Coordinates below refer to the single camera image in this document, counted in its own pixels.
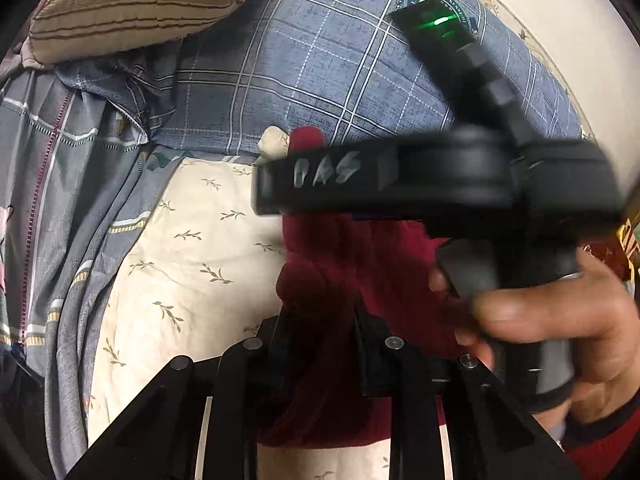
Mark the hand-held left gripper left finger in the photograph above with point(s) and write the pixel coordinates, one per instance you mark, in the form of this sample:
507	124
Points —
265	355

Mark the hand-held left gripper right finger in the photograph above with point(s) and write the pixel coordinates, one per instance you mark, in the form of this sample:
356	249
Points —
372	360

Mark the dark red sweater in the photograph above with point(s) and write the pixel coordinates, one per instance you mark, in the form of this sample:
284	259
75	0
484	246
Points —
330	260

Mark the person's right hand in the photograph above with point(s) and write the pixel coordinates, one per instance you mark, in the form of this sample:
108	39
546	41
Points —
600	320

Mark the cream leaf-print bed sheet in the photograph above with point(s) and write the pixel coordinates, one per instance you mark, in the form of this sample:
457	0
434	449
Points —
200	260

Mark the blue plaid quilt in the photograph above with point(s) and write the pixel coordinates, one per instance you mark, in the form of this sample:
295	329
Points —
310	70

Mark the red patterned cloth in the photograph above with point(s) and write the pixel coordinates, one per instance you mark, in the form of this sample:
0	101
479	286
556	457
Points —
627	250

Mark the grey plaid duvet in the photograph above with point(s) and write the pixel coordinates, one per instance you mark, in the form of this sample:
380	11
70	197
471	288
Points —
65	200

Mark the beige striped pillow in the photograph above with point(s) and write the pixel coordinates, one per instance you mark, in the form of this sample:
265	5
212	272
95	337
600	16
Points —
130	15

